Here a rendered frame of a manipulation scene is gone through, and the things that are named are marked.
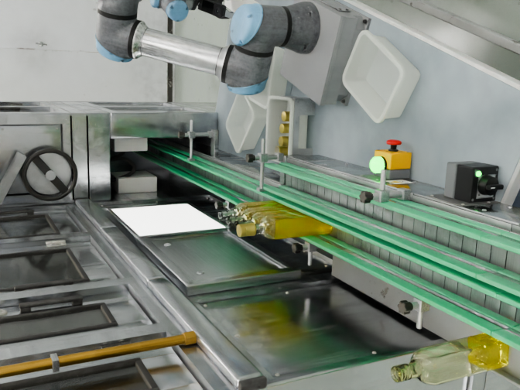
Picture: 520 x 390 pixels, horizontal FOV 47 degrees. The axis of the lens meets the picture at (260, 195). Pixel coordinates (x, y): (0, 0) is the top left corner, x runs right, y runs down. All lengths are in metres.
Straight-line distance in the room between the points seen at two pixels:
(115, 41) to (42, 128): 0.78
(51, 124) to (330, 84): 1.25
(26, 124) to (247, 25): 1.15
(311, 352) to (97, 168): 1.53
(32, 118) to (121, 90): 2.94
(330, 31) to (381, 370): 0.95
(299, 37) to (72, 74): 3.72
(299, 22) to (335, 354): 0.95
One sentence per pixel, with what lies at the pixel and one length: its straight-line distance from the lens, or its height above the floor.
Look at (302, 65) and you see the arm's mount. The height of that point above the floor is 0.85.
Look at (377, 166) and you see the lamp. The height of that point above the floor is 0.85.
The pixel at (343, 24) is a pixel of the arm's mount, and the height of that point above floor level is 0.84.
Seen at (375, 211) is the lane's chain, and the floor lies 0.88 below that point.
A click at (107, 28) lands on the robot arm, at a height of 1.40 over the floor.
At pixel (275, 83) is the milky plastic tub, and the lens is 2.15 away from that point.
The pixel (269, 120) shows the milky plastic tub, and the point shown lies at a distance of 2.11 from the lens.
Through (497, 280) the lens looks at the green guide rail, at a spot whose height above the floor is 0.96.
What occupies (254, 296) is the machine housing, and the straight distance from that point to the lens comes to 1.59.
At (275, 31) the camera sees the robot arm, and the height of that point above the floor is 0.99.
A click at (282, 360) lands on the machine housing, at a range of 1.28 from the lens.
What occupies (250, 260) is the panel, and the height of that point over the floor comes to 1.07.
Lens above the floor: 1.82
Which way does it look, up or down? 27 degrees down
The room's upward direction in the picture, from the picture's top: 94 degrees counter-clockwise
